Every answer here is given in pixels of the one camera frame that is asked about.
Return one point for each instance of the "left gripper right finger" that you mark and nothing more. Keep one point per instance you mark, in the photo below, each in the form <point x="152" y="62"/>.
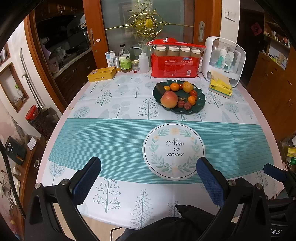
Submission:
<point x="243" y="213"/>

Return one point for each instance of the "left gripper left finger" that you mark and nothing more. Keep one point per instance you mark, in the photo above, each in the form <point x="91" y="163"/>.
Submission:
<point x="42" y="222"/>

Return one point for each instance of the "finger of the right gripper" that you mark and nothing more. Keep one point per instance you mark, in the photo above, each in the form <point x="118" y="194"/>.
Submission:
<point x="276" y="173"/>

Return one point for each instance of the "orange persimmon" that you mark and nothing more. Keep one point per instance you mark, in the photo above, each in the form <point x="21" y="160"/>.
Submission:
<point x="191" y="100"/>

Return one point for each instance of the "brown lychee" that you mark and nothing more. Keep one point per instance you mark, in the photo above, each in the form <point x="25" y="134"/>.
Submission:
<point x="187" y="106"/>
<point x="181" y="104"/>

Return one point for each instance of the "yellow lemon fruit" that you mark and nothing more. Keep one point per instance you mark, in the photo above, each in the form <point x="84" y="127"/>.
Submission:
<point x="187" y="87"/>

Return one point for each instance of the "large red apple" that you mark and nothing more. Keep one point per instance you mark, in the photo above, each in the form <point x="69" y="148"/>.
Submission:
<point x="169" y="99"/>

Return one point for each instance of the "yellow orange round fruit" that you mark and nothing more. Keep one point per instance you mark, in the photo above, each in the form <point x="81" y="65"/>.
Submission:
<point x="166" y="88"/>

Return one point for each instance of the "dark overripe banana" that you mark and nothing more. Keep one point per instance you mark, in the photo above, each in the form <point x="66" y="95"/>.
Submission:
<point x="161" y="90"/>

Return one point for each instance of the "teal printed tablecloth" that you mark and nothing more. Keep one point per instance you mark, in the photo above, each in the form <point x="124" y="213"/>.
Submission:
<point x="148" y="154"/>

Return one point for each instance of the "wooden cabinet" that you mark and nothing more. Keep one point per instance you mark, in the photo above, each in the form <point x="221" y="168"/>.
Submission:
<point x="272" y="84"/>

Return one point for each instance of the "yellow tissue pack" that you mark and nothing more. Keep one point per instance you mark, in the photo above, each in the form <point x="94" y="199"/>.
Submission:
<point x="220" y="85"/>

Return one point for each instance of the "dark green leaf plate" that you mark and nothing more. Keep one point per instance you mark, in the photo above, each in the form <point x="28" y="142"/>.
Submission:
<point x="200" y="102"/>

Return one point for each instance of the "yellow flat box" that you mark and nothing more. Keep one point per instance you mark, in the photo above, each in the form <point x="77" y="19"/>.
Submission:
<point x="101" y="74"/>

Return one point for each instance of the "white cosmetic storage box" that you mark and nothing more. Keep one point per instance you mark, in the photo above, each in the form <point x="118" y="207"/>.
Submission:
<point x="225" y="57"/>

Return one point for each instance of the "small orange kumquat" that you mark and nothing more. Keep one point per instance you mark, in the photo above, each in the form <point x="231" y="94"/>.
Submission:
<point x="174" y="86"/>

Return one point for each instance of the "green label glass bottle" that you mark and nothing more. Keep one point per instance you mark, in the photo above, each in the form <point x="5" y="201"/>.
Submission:
<point x="124" y="59"/>

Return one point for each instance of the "small white medicine box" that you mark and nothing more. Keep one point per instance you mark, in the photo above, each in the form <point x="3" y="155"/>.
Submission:
<point x="110" y="58"/>

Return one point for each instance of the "small glass jar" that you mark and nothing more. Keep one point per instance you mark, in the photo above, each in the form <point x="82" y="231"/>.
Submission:
<point x="135" y="66"/>

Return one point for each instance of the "white squeeze bottle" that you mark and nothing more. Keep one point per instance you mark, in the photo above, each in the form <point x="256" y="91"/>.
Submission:
<point x="143" y="61"/>

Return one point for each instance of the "red packaged jar box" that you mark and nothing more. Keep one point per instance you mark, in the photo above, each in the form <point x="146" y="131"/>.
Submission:
<point x="171" y="58"/>

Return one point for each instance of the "glass door gold ornament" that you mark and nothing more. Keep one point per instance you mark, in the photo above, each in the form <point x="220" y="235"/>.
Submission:
<point x="134" y="23"/>

